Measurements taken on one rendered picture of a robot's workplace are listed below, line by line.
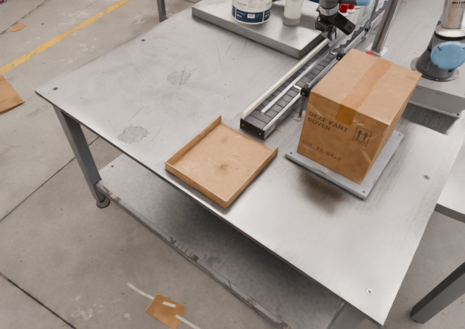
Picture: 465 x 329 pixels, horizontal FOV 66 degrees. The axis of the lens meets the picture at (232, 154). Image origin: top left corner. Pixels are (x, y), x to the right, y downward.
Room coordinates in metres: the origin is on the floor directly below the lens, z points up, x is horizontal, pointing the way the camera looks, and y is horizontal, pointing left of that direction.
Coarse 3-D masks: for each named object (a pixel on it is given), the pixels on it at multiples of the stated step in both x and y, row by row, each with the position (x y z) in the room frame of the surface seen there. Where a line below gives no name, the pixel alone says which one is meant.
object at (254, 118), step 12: (324, 48) 1.49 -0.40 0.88; (312, 60) 1.39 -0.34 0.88; (324, 60) 1.39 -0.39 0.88; (300, 72) 1.29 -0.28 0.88; (312, 72) 1.30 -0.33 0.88; (288, 84) 1.21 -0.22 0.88; (300, 84) 1.21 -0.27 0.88; (276, 96) 1.12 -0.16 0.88; (288, 96) 1.13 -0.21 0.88; (276, 108) 1.05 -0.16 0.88; (252, 120) 0.98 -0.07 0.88; (264, 120) 0.98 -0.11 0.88
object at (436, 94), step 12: (408, 60) 1.36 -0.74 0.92; (420, 72) 1.27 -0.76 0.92; (456, 72) 1.27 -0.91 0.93; (420, 84) 1.19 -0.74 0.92; (432, 84) 1.19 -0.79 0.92; (444, 84) 1.19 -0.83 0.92; (456, 84) 1.19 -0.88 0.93; (420, 96) 1.17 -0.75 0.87; (432, 96) 1.15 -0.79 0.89; (444, 96) 1.13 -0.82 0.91; (456, 96) 1.11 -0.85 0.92; (432, 108) 1.14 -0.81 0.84; (444, 108) 1.12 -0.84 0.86; (456, 108) 1.11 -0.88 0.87
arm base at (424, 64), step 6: (426, 48) 1.33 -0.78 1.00; (426, 54) 1.30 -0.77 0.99; (420, 60) 1.30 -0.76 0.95; (426, 60) 1.28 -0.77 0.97; (420, 66) 1.28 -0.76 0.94; (426, 66) 1.27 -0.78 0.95; (432, 66) 1.25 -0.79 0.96; (426, 72) 1.25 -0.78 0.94; (432, 72) 1.24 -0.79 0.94; (438, 72) 1.23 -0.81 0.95; (444, 72) 1.23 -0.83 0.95; (450, 72) 1.24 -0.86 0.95
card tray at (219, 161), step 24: (216, 120) 0.99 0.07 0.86; (192, 144) 0.88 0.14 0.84; (216, 144) 0.89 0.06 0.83; (240, 144) 0.90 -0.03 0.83; (168, 168) 0.76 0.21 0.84; (192, 168) 0.77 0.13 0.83; (216, 168) 0.78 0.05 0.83; (240, 168) 0.78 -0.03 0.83; (216, 192) 0.68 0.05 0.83; (240, 192) 0.68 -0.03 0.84
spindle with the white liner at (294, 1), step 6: (288, 0) 1.71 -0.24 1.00; (294, 0) 1.69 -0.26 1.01; (300, 0) 1.70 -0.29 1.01; (288, 6) 1.70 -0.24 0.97; (294, 6) 1.69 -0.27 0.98; (300, 6) 1.70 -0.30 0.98; (288, 12) 1.70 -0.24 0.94; (294, 12) 1.69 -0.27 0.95; (300, 12) 1.71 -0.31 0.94; (288, 18) 1.69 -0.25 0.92; (294, 18) 1.69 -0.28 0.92; (288, 24) 1.69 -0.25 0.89; (294, 24) 1.69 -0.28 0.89
